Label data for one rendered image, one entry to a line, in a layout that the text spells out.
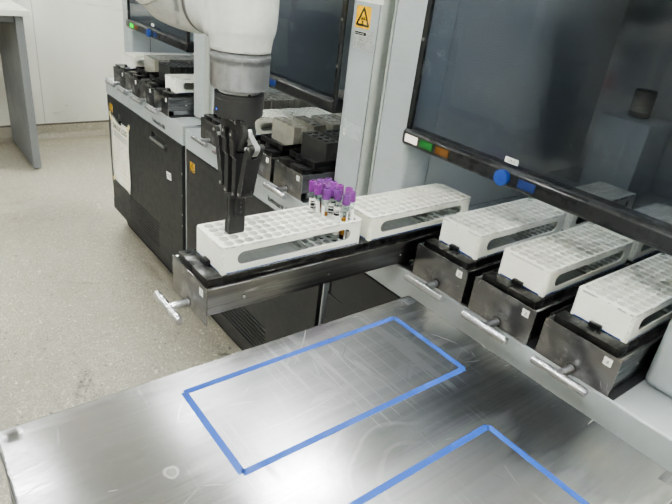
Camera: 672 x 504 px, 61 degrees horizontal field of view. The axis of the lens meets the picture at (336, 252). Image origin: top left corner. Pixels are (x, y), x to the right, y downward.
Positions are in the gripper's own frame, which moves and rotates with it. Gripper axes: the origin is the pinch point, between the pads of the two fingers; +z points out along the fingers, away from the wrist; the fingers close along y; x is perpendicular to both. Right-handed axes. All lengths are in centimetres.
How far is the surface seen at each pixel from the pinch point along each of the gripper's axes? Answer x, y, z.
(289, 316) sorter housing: -37, 34, 52
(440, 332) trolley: -15.9, -34.7, 8.0
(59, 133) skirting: -51, 350, 88
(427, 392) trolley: -4.3, -43.4, 8.0
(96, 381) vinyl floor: 6, 77, 90
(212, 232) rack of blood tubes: 3.5, 1.2, 3.5
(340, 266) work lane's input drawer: -19.0, -6.7, 11.4
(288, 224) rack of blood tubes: -10.4, -1.0, 3.6
